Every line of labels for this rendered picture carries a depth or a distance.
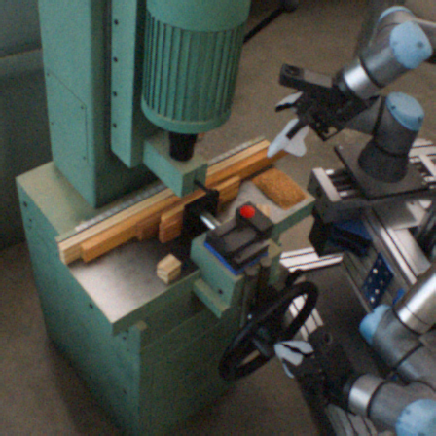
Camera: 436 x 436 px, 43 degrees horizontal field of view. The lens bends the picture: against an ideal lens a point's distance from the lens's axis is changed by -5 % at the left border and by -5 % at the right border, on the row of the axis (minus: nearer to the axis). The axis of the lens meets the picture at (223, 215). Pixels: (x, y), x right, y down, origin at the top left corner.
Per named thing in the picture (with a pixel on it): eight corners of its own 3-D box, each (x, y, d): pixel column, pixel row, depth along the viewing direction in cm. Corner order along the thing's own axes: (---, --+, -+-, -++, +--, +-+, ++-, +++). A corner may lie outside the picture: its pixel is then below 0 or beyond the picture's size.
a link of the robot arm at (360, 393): (364, 398, 91) (392, 370, 95) (343, 387, 94) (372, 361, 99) (368, 429, 94) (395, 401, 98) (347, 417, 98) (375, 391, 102)
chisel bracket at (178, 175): (179, 203, 123) (183, 175, 117) (141, 166, 129) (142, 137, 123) (206, 190, 127) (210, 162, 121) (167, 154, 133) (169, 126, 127)
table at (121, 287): (139, 373, 111) (139, 358, 106) (57, 272, 124) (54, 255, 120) (339, 237, 142) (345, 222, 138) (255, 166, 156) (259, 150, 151)
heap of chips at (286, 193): (285, 211, 138) (288, 202, 135) (250, 180, 143) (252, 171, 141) (309, 197, 142) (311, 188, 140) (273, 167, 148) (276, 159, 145)
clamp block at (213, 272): (227, 308, 120) (234, 283, 114) (186, 267, 126) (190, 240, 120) (276, 274, 128) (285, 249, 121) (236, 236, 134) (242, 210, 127)
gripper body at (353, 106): (321, 145, 110) (370, 113, 102) (290, 117, 106) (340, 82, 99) (322, 122, 115) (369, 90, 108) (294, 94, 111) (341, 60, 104)
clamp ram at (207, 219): (201, 254, 125) (206, 227, 118) (180, 233, 128) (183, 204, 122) (233, 236, 129) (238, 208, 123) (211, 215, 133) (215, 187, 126)
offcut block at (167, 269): (166, 283, 119) (167, 272, 116) (156, 274, 120) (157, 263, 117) (179, 273, 121) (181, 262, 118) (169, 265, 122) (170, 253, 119)
